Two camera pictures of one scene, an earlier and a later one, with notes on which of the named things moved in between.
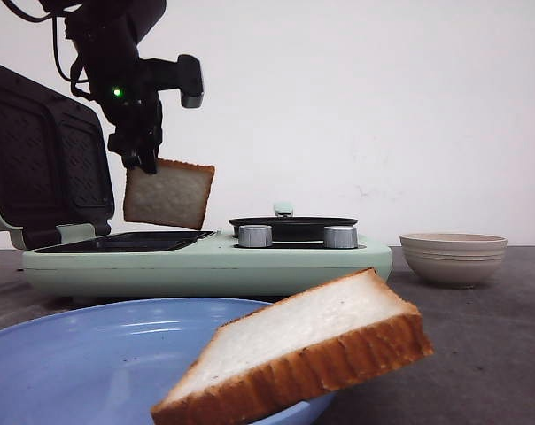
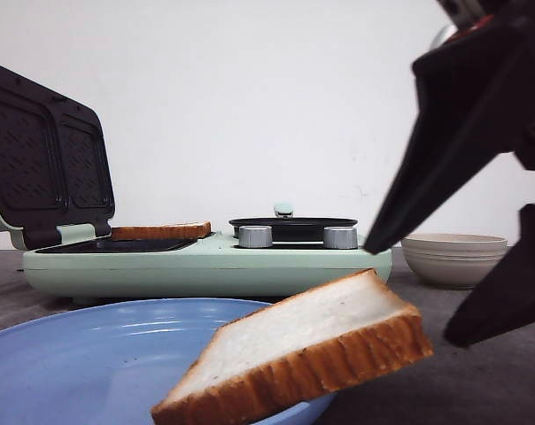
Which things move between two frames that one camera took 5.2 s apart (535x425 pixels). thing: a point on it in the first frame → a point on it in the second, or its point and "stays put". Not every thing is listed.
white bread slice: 355,324 stays put
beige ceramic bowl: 453,260 stays put
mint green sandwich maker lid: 47,160 stays put
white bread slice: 175,196 → 194,230
